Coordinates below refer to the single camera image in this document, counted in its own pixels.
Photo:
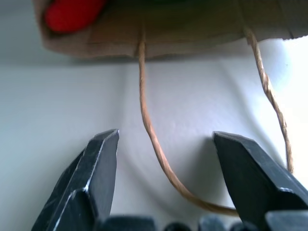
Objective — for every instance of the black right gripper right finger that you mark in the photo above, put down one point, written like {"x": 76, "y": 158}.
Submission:
{"x": 255, "y": 175}

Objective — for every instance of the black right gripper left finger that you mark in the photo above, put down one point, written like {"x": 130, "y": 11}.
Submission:
{"x": 84, "y": 187}

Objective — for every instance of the brown paper bag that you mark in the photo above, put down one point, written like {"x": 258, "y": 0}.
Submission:
{"x": 187, "y": 26}

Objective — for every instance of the red plush toy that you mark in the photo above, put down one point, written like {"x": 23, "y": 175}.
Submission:
{"x": 72, "y": 14}

